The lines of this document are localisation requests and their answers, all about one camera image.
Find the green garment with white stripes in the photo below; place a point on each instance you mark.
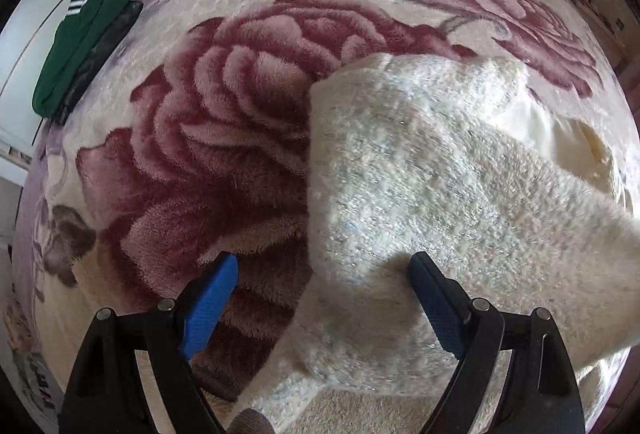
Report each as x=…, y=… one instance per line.
x=80, y=44

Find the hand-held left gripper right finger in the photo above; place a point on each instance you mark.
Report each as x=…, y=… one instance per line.
x=440, y=309

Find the white fluffy towel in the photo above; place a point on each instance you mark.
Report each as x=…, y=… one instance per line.
x=425, y=174

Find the floral plush blanket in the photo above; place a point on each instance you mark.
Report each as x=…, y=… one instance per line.
x=225, y=114

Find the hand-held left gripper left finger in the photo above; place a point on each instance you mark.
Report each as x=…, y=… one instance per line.
x=212, y=301

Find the white wardrobe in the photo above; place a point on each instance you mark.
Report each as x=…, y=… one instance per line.
x=30, y=24

